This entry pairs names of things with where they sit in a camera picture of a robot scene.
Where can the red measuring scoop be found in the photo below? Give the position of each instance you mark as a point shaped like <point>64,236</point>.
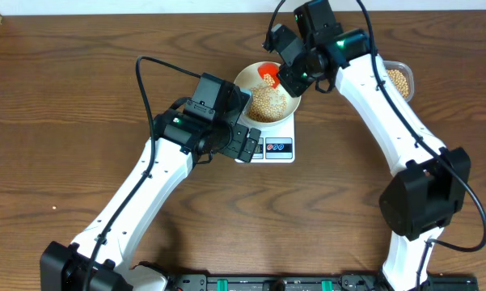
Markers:
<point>268,71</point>

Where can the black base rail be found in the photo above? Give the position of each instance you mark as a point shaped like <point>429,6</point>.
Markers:
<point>275,283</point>

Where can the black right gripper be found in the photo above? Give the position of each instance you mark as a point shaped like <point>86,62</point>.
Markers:
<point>293,87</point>

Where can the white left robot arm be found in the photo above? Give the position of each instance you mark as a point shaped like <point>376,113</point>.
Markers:
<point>100,257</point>

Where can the clear plastic container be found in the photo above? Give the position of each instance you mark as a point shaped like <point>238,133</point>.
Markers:
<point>395,65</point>

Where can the soybeans in bowl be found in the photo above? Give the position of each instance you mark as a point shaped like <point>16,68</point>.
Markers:
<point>268,104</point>

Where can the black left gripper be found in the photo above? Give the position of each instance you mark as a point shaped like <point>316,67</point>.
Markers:
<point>233,148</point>

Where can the yellow soybeans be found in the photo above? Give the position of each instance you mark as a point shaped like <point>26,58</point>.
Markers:
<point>400,82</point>

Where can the beige bowl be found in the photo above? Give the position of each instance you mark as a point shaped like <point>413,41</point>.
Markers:
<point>249,78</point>

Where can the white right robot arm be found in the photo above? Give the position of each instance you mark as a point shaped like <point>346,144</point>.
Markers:
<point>429,181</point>

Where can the white digital kitchen scale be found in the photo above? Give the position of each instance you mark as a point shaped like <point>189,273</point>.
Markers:
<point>277,140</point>

